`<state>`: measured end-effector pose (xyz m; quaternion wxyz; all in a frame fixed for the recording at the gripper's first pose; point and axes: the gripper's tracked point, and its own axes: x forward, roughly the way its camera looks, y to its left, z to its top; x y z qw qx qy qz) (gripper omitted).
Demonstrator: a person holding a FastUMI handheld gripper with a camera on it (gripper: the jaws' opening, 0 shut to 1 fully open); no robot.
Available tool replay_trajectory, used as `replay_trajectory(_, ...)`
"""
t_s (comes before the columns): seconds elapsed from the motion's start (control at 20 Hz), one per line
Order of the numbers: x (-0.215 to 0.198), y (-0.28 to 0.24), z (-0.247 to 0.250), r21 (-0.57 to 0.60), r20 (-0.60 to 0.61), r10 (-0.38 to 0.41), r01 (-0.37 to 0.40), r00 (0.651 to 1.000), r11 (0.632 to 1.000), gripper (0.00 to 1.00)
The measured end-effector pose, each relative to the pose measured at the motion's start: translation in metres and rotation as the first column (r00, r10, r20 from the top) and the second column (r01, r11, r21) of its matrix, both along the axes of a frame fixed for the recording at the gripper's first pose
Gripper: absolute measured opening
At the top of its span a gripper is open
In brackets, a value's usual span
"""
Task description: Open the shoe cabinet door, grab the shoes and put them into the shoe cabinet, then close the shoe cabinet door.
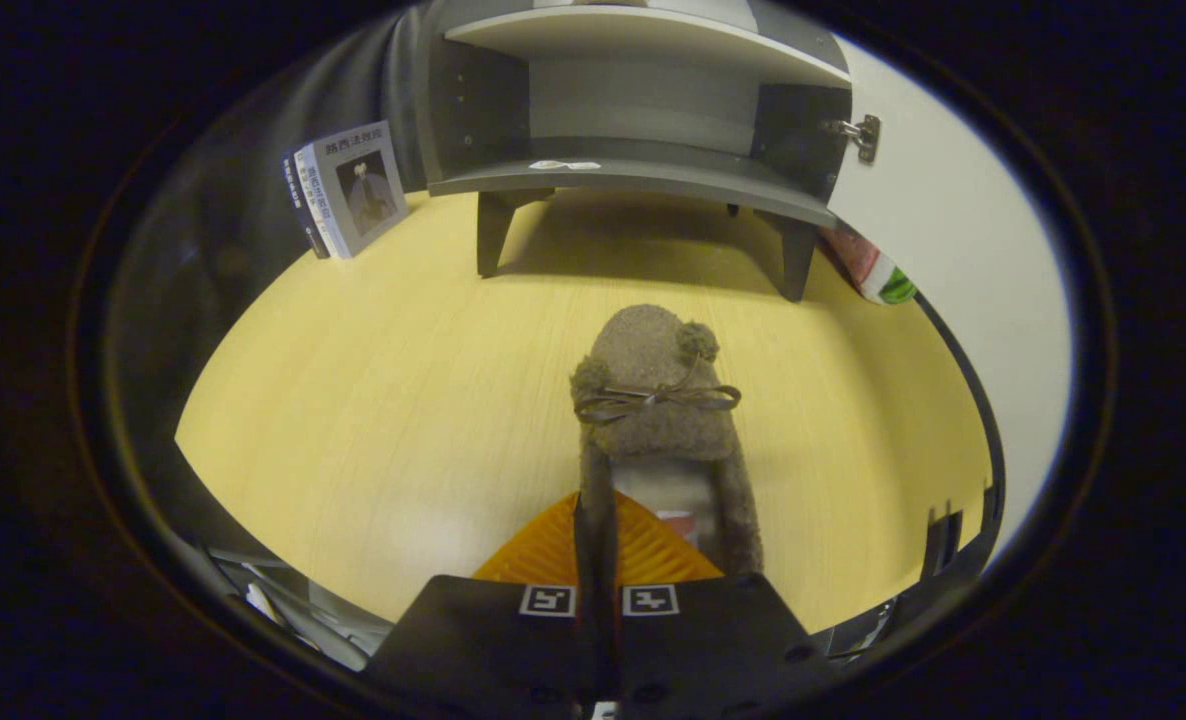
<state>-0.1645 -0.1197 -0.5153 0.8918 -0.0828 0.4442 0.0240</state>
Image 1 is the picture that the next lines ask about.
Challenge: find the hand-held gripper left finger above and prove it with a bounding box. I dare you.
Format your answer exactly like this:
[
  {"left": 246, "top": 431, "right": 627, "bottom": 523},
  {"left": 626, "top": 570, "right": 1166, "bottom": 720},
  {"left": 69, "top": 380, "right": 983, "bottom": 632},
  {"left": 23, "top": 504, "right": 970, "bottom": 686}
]
[{"left": 361, "top": 490, "right": 602, "bottom": 720}]

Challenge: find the white shoe cabinet door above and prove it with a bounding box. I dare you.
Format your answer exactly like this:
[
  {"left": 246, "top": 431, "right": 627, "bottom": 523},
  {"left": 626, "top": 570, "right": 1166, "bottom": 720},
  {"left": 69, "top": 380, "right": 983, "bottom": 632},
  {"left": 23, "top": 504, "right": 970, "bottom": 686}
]
[{"left": 825, "top": 35, "right": 1076, "bottom": 576}]

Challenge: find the brown fuzzy shoe with bow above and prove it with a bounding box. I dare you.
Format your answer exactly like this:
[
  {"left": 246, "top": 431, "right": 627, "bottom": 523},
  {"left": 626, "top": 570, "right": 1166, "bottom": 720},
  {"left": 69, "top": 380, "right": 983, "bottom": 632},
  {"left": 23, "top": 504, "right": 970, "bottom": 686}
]
[{"left": 569, "top": 304, "right": 765, "bottom": 578}]

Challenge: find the grey shoe cabinet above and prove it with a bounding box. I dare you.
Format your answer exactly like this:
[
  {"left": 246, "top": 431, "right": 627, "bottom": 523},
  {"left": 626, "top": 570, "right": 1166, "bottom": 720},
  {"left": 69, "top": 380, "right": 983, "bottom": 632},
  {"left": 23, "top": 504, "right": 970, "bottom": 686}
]
[{"left": 418, "top": 0, "right": 854, "bottom": 304}]

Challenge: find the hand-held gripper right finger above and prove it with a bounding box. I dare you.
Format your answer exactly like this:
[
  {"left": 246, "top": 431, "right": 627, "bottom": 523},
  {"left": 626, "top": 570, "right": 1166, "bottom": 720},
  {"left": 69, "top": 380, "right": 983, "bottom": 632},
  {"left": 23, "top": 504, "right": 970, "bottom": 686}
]
[{"left": 608, "top": 490, "right": 839, "bottom": 720}]

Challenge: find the dark blue book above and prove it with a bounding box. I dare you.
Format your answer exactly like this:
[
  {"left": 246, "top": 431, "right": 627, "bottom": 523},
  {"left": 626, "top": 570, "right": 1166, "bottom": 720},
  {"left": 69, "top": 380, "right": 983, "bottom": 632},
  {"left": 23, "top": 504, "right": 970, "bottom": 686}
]
[{"left": 282, "top": 152, "right": 332, "bottom": 260}]

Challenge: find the grey cover book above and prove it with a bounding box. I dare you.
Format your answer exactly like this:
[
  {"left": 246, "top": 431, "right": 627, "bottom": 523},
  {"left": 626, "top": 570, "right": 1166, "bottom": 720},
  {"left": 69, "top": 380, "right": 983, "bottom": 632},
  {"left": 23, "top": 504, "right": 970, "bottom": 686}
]
[{"left": 293, "top": 121, "right": 410, "bottom": 260}]

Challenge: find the red and green packet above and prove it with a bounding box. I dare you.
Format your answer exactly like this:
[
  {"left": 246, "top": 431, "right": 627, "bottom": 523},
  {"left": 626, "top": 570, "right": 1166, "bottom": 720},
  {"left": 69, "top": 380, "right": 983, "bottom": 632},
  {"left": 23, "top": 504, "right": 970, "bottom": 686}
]
[{"left": 821, "top": 224, "right": 920, "bottom": 307}]

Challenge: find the metal door hinge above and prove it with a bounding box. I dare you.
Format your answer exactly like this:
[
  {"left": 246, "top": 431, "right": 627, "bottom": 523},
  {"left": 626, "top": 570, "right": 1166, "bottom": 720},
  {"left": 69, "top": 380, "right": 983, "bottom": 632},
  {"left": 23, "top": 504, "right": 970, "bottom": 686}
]
[{"left": 825, "top": 113, "right": 884, "bottom": 165}]

